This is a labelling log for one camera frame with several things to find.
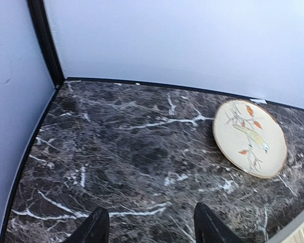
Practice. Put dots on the wooden compartment tray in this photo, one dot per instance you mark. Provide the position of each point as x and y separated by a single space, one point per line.
287 228

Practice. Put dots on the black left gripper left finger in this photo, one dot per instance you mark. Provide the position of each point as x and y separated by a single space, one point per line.
94 229

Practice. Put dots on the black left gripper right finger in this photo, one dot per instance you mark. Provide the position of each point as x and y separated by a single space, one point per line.
209 228

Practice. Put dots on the floral ceramic plate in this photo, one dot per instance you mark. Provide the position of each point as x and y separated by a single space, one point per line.
250 138

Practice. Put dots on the left black frame post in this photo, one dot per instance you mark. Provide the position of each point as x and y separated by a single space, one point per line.
44 37

